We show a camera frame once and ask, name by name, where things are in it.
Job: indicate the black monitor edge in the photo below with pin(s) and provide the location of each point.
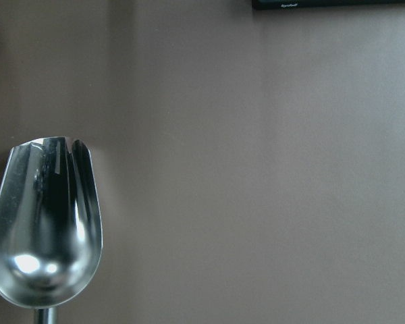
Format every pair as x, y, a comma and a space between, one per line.
293, 4

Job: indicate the metal ice scoop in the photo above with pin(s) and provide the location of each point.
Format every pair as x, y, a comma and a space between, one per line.
51, 236

